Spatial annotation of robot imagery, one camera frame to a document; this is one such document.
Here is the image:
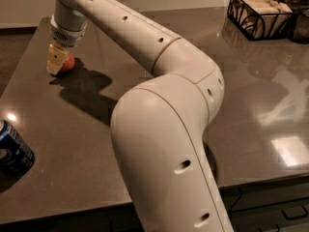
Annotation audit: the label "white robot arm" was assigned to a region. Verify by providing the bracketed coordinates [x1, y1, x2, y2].
[51, 0, 234, 232]

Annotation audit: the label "black wire napkin basket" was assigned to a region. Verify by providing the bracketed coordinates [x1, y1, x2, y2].
[227, 0, 295, 41]

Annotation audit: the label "blue Pepsi can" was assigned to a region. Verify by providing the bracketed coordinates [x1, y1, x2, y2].
[0, 117, 36, 175]

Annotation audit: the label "white napkins in basket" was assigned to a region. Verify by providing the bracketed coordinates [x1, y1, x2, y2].
[238, 0, 293, 40]

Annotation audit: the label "red apple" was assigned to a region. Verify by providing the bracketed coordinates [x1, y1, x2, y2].
[59, 53, 75, 73]

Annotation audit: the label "dark cabinet drawers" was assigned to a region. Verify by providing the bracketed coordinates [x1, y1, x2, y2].
[0, 177, 309, 232]

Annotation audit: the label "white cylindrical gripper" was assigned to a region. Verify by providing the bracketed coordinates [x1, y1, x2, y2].
[46, 0, 87, 75]

